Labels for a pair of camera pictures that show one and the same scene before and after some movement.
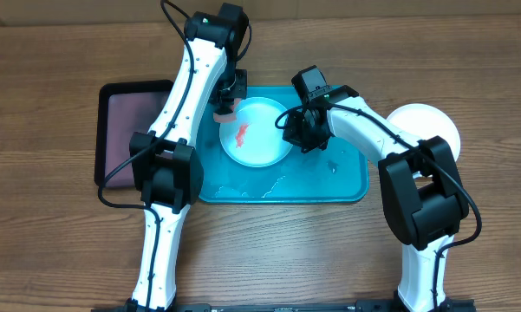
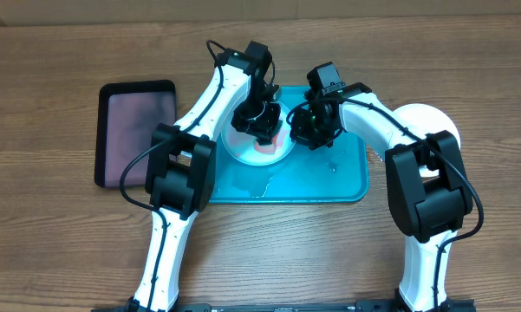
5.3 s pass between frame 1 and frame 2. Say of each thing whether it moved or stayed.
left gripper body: moved
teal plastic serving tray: stayed
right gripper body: stayed
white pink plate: stayed
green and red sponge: moved
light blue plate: stayed
